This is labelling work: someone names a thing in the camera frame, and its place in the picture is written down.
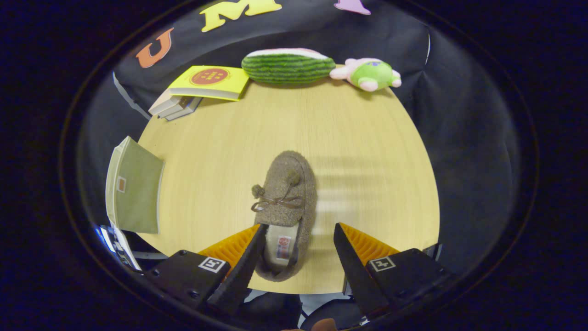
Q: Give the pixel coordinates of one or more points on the watermelon slice plush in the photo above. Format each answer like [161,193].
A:
[287,69]

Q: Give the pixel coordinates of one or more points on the beige fabric storage box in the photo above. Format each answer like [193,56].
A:
[138,193]

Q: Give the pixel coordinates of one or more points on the person's dark clothing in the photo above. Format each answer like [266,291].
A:
[271,310]

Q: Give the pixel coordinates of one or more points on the yellow book with red circle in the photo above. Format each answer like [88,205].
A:
[234,82]

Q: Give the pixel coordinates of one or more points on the pink and green plush toy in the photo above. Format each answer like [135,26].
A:
[372,73]

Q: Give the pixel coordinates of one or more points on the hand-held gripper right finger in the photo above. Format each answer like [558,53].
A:
[356,276]

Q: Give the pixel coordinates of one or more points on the thin beige book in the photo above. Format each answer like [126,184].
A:
[180,107]
[190,110]

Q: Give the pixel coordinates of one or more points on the brown fuzzy shoe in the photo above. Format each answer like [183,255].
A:
[287,193]

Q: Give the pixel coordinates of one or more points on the thick beige book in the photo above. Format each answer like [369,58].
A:
[163,103]

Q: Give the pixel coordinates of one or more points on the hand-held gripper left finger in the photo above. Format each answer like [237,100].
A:
[243,276]

